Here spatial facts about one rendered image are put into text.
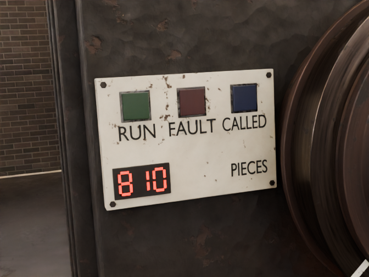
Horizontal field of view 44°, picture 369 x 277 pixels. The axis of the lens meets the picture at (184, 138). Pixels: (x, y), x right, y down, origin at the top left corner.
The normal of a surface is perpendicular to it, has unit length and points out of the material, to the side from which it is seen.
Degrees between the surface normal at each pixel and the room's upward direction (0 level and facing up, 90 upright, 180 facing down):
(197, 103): 90
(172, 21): 90
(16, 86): 90
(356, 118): 90
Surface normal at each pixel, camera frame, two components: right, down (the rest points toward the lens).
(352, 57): 0.30, 0.11
